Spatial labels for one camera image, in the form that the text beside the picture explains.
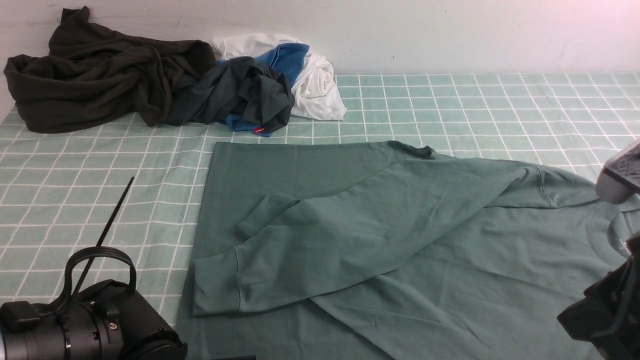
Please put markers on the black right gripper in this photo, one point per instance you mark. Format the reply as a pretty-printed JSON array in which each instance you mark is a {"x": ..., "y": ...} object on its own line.
[{"x": 608, "y": 316}]

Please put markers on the green long-sleeve top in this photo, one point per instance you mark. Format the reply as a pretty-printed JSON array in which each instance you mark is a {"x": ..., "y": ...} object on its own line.
[{"x": 386, "y": 251}]

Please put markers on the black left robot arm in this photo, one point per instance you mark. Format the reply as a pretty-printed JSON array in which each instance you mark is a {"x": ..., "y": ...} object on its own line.
[{"x": 102, "y": 323}]

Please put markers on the white crumpled garment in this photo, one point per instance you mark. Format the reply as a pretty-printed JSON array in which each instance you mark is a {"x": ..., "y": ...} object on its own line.
[{"x": 316, "y": 93}]

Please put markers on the blue crumpled garment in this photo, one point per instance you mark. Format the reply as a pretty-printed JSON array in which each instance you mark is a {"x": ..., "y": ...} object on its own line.
[{"x": 287, "y": 59}]

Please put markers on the dark teal crumpled garment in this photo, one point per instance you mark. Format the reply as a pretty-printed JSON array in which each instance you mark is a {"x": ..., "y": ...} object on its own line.
[{"x": 259, "y": 95}]

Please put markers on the green checkered table cloth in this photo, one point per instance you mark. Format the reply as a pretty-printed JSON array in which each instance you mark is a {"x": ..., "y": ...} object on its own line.
[{"x": 57, "y": 191}]

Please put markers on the dark olive crumpled garment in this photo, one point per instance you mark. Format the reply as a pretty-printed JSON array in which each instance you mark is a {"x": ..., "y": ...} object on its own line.
[{"x": 93, "y": 75}]

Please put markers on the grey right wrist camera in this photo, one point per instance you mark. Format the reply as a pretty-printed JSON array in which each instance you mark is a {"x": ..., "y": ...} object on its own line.
[{"x": 619, "y": 179}]

